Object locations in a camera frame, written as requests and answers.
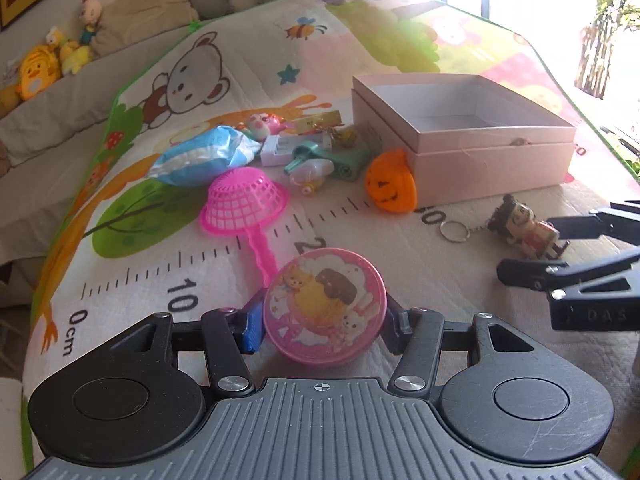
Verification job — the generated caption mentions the pink cardboard box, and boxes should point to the pink cardboard box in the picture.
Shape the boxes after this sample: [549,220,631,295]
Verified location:
[352,73,575,207]

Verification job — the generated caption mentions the small doll plush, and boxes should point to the small doll plush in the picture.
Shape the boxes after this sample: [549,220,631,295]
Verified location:
[79,0,103,46]

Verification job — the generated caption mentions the white battery charger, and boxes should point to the white battery charger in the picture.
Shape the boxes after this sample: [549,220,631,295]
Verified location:
[259,133,331,167]

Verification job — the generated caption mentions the beige cushion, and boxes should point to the beige cushion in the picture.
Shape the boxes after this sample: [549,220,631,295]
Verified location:
[90,0,198,58]

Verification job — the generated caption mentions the pink round cartoon tin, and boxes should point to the pink round cartoon tin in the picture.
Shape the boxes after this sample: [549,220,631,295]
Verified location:
[262,247,388,367]

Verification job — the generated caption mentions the teal toy hair dryer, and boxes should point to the teal toy hair dryer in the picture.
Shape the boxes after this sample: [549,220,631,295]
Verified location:
[283,141,370,196]

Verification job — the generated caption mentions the cartoon animal play mat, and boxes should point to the cartoon animal play mat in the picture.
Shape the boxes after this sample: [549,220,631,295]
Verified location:
[23,0,639,467]

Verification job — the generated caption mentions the yellow duck plush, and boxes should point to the yellow duck plush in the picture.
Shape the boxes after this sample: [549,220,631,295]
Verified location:
[17,46,62,101]

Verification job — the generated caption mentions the pink plastic strainer basket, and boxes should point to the pink plastic strainer basket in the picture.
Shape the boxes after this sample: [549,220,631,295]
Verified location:
[198,167,288,288]

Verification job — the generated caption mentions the orange pumpkin toy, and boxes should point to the orange pumpkin toy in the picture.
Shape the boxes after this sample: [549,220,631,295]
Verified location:
[364,148,418,214]

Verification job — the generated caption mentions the cartoon boy keychain figure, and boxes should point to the cartoon boy keychain figure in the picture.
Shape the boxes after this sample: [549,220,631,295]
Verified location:
[438,194,570,260]

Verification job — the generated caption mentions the pink pig toy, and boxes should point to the pink pig toy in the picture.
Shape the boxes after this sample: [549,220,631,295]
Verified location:
[239,113,286,142]

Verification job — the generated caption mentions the blue tissue packet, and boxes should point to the blue tissue packet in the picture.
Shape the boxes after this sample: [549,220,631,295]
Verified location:
[148,126,262,188]

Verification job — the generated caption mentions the beige covered sofa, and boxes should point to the beige covered sofa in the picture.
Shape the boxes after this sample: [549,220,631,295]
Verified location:
[0,24,196,311]

